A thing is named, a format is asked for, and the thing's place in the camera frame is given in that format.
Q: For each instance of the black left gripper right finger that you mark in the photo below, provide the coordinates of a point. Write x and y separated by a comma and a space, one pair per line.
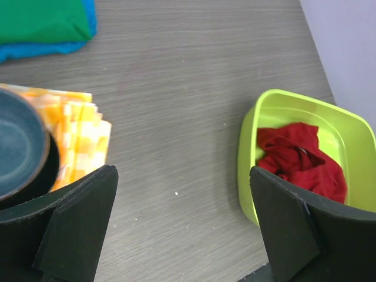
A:
309, 237

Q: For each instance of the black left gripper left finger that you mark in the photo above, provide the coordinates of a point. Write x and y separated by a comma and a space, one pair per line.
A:
59, 236

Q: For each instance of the red t-shirt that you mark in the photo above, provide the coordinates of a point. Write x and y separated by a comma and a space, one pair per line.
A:
292, 153

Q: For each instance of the lime green plastic tub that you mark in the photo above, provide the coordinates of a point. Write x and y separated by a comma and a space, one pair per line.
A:
344, 136

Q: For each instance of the black saucer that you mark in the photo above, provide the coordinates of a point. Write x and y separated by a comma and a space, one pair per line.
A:
44, 182

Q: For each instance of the orange checkered cloth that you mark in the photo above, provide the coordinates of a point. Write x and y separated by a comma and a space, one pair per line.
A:
76, 124

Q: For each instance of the blue ceramic bowl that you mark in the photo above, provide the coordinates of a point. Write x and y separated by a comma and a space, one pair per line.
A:
24, 144

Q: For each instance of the blue folded t-shirt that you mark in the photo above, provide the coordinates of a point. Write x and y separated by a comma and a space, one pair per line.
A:
29, 50

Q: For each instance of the green folded t-shirt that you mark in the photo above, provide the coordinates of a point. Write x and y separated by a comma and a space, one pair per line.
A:
44, 22

